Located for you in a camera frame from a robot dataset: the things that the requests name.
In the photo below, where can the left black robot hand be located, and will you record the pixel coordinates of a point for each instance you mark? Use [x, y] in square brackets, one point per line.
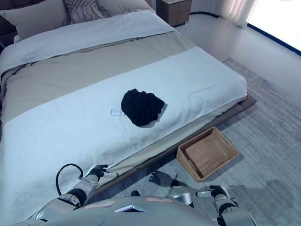
[98, 171]

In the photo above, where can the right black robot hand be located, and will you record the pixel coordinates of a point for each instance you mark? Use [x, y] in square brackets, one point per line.
[217, 190]

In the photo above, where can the black garment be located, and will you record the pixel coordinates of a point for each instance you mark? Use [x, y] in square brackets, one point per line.
[142, 108]

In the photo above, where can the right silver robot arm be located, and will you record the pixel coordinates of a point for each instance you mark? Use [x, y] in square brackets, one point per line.
[231, 207]

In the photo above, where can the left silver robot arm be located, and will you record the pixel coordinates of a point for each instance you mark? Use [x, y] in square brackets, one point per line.
[81, 188]

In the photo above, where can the brown wicker basket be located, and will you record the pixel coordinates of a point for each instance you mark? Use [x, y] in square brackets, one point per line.
[207, 156]

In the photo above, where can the white folded bed sheet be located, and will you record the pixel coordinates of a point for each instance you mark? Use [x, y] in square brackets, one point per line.
[94, 35]

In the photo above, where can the right silver robot leg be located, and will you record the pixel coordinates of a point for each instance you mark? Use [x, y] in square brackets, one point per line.
[181, 194]

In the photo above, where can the white fluffy blanket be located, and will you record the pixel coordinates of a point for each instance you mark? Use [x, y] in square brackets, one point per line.
[70, 131]

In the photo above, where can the silver robot torso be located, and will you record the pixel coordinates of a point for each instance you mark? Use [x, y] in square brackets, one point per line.
[131, 214]

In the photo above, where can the white paper tag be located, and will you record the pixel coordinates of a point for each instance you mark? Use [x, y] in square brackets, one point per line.
[116, 113]

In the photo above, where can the robot legs and torso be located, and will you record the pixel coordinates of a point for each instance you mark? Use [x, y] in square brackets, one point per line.
[258, 131]

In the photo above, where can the beige duvet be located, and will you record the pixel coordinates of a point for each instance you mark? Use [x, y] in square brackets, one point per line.
[70, 70]

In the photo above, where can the patterned grey cushion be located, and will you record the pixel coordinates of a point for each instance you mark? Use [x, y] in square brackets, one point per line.
[82, 10]

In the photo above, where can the large grey pillow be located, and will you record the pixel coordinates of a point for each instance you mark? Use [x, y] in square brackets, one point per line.
[35, 18]

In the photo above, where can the plain beige pillow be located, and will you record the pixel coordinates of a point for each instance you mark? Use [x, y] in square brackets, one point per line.
[124, 5]

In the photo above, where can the brown wooden nightstand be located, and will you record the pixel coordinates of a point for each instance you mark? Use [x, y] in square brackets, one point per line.
[174, 11]

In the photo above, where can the white sheer curtain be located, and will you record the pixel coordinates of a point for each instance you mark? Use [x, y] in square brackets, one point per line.
[235, 11]

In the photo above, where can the brown bed frame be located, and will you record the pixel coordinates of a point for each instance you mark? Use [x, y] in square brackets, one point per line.
[248, 102]

